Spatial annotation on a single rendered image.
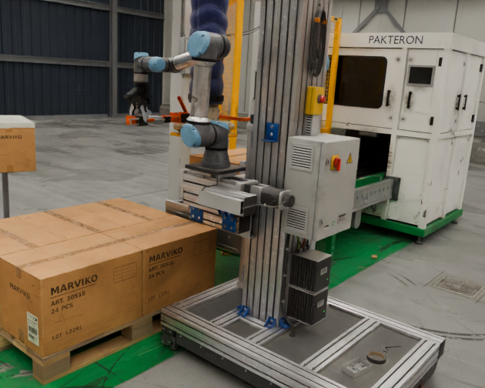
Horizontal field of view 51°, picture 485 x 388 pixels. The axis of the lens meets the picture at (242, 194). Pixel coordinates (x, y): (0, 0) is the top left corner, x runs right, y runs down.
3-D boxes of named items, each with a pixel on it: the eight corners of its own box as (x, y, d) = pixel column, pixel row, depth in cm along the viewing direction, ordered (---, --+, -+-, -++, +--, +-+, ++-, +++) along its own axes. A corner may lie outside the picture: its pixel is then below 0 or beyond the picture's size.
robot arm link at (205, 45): (215, 148, 248) (227, 33, 234) (194, 151, 237) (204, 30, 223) (199, 144, 256) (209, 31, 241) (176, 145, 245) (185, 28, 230)
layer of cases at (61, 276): (119, 247, 389) (119, 197, 380) (214, 286, 329) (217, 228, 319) (-47, 292, 298) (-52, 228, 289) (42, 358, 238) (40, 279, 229)
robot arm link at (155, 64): (171, 57, 261) (158, 57, 268) (154, 56, 252) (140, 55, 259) (171, 73, 263) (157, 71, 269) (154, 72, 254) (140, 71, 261)
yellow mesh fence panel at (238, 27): (206, 225, 509) (216, 5, 461) (216, 225, 512) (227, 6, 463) (222, 255, 427) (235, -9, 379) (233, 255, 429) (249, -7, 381)
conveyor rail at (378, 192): (386, 197, 498) (389, 178, 494) (392, 198, 495) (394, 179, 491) (236, 250, 323) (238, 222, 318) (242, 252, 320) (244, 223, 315)
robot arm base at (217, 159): (235, 166, 260) (237, 147, 257) (216, 169, 248) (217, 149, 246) (215, 162, 269) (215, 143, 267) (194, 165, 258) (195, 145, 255)
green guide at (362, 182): (380, 180, 500) (382, 172, 498) (390, 182, 494) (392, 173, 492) (289, 206, 379) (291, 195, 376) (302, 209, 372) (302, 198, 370)
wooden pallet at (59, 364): (119, 265, 393) (119, 247, 389) (213, 307, 332) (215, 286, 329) (-46, 315, 302) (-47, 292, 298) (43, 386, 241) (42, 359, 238)
